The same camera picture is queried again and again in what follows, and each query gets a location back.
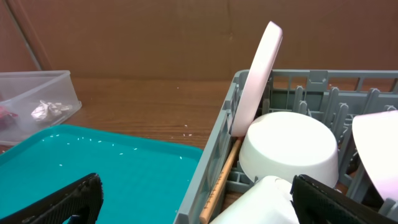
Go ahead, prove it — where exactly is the red snack wrapper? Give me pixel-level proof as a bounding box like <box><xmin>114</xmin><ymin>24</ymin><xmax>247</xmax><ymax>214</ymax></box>
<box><xmin>0</xmin><ymin>106</ymin><xmax>18</xmax><ymax>131</ymax></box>

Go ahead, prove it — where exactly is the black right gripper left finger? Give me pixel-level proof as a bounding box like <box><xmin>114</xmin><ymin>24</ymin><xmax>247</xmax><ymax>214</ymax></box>
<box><xmin>1</xmin><ymin>173</ymin><xmax>104</xmax><ymax>224</ymax></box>

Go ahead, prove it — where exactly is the white cup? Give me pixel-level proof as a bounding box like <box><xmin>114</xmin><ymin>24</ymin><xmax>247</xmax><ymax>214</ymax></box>
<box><xmin>211</xmin><ymin>176</ymin><xmax>299</xmax><ymax>224</ymax></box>

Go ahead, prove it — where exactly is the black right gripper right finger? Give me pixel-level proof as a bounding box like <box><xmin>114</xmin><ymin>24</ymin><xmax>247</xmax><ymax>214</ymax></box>
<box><xmin>290</xmin><ymin>175</ymin><xmax>397</xmax><ymax>224</ymax></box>

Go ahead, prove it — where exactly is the white tissue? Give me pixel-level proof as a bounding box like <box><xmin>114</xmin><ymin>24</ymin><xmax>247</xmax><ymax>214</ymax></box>
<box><xmin>30</xmin><ymin>100</ymin><xmax>73</xmax><ymax>122</ymax></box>

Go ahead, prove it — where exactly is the small pink bowl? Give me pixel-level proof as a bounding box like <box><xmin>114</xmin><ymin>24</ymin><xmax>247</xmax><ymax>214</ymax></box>
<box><xmin>352</xmin><ymin>110</ymin><xmax>397</xmax><ymax>200</ymax></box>

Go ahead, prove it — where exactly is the white bowl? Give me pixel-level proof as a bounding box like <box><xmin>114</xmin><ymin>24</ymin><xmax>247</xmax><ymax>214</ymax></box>
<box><xmin>239</xmin><ymin>111</ymin><xmax>339</xmax><ymax>188</ymax></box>

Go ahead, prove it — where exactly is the teal plastic tray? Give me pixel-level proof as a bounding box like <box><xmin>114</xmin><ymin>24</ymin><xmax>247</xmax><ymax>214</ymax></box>
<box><xmin>1</xmin><ymin>125</ymin><xmax>202</xmax><ymax>223</ymax></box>

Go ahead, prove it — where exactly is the clear plastic bin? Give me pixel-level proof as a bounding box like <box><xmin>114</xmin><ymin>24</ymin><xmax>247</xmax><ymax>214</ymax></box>
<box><xmin>1</xmin><ymin>70</ymin><xmax>81</xmax><ymax>146</ymax></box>

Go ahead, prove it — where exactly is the wooden chopstick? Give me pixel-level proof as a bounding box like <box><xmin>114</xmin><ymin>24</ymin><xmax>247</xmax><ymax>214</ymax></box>
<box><xmin>199</xmin><ymin>137</ymin><xmax>243</xmax><ymax>224</ymax></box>

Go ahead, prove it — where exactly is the white plate with food scraps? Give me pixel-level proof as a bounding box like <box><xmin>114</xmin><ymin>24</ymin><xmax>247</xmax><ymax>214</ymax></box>
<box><xmin>231</xmin><ymin>21</ymin><xmax>283</xmax><ymax>137</ymax></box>

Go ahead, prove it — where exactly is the grey plastic dish rack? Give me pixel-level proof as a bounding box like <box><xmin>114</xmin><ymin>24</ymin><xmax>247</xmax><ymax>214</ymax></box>
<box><xmin>174</xmin><ymin>69</ymin><xmax>397</xmax><ymax>223</ymax></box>

